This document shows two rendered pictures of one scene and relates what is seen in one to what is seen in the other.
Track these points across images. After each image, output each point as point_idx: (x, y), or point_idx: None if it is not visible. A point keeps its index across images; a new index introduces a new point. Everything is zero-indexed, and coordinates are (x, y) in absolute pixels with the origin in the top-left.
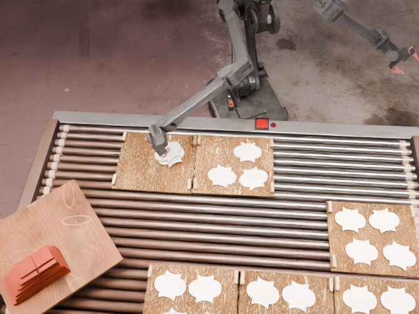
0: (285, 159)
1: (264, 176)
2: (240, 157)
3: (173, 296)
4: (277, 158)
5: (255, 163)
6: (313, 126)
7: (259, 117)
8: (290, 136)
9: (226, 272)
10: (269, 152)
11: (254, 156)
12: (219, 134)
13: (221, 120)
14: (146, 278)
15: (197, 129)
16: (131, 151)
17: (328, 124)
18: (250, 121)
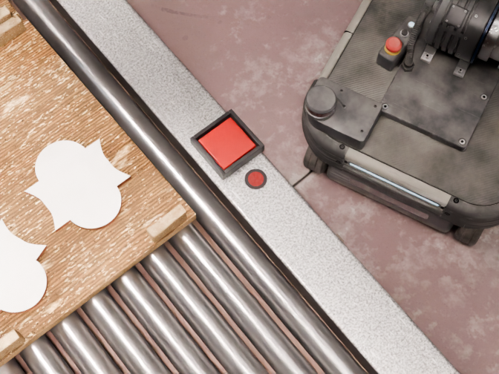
0: (157, 306)
1: (25, 294)
2: (40, 178)
3: None
4: (140, 283)
5: (57, 235)
6: (360, 296)
7: (240, 119)
8: (255, 257)
9: None
10: (131, 245)
11: (77, 211)
12: (84, 67)
13: (142, 35)
14: None
15: (56, 1)
16: None
17: (414, 338)
18: (210, 110)
